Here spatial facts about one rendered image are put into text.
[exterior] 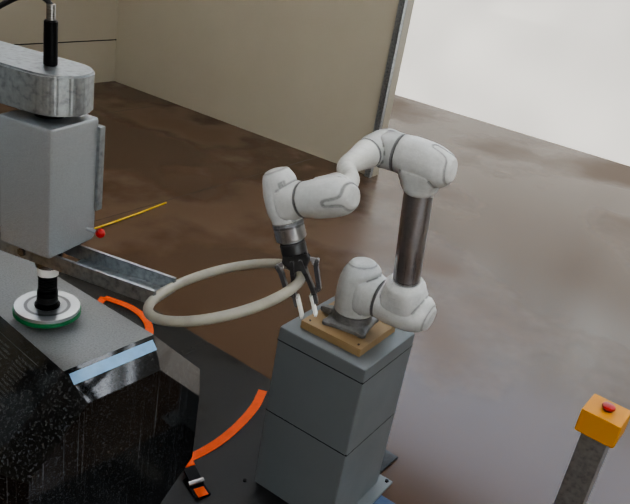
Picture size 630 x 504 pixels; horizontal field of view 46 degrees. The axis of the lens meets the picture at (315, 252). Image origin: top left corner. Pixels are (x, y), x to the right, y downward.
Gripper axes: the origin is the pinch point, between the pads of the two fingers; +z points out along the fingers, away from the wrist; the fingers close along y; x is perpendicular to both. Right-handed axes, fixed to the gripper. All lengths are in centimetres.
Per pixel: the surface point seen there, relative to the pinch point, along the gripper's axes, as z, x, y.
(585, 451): 61, -5, -73
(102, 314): 3, -30, 80
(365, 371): 45, -45, -5
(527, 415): 142, -169, -66
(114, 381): 18, -4, 69
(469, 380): 129, -191, -38
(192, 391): 39, -35, 58
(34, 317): -6, -10, 93
